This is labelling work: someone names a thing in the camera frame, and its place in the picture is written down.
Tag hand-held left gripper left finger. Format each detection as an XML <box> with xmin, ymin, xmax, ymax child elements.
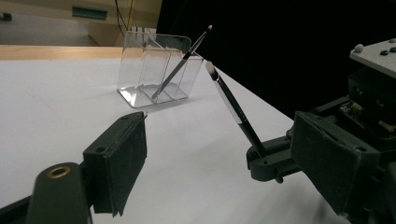
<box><xmin>82</xmin><ymin>111</ymin><xmax>149</xmax><ymax>217</ymax></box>

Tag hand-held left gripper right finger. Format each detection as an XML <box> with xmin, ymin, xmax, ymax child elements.
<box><xmin>290</xmin><ymin>110</ymin><xmax>382</xmax><ymax>217</ymax></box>

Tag black white-tip makeup brush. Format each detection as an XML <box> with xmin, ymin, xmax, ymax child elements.
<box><xmin>205</xmin><ymin>60</ymin><xmax>269</xmax><ymax>158</ymax></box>

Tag clear acrylic brush organizer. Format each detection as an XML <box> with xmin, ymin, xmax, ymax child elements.
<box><xmin>116</xmin><ymin>26</ymin><xmax>205</xmax><ymax>109</ymax></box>

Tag thin black flat-tip makeup brush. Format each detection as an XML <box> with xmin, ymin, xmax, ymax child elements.
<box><xmin>151</xmin><ymin>24</ymin><xmax>214</xmax><ymax>101</ymax></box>

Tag black curtain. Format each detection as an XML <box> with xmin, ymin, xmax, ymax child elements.
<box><xmin>156</xmin><ymin>0</ymin><xmax>396</xmax><ymax>119</ymax></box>

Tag wooden table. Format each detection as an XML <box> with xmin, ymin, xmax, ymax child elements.
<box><xmin>0</xmin><ymin>44</ymin><xmax>126</xmax><ymax>62</ymax></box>

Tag grey label plate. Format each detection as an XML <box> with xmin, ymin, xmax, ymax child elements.
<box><xmin>71</xmin><ymin>6</ymin><xmax>108</xmax><ymax>21</ymax></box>

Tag light wooden desk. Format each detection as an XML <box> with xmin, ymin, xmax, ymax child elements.
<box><xmin>0</xmin><ymin>0</ymin><xmax>163</xmax><ymax>48</ymax></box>

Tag black hanging cables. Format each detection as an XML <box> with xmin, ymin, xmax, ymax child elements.
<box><xmin>113</xmin><ymin>0</ymin><xmax>135</xmax><ymax>32</ymax></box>

